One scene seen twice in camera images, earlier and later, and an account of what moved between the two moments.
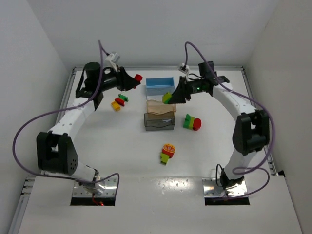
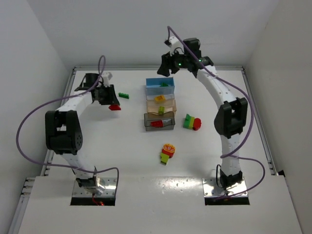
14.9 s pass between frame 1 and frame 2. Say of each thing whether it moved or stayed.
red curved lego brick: moved
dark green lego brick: stayed
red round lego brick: stayed
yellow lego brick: moved
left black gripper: moved
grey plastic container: stayed
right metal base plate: stayed
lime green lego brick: stayed
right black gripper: moved
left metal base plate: stayed
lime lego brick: stayed
